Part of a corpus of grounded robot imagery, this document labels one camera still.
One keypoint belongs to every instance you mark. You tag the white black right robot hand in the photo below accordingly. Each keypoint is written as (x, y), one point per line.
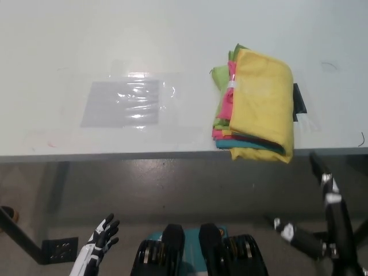
(339, 224)

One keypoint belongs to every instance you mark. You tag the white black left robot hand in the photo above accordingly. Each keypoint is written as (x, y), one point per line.
(99, 241)

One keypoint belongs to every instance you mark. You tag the teal microfibre cloth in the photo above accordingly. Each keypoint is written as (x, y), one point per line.
(247, 145)

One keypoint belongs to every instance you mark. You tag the stack of coloured cloths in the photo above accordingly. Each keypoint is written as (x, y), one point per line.
(261, 103)

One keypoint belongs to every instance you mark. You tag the pink microfibre cloth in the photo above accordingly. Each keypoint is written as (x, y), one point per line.
(227, 107)

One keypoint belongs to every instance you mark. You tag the black and tan shoe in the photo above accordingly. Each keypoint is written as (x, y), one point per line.
(11, 214)

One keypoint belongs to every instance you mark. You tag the clear plastic bag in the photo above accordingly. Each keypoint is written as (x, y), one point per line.
(103, 106)

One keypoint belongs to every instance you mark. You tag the clear plastic film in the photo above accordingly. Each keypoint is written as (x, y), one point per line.
(166, 86)

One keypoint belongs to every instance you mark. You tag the clear tape label on cloth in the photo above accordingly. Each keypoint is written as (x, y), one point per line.
(232, 84)

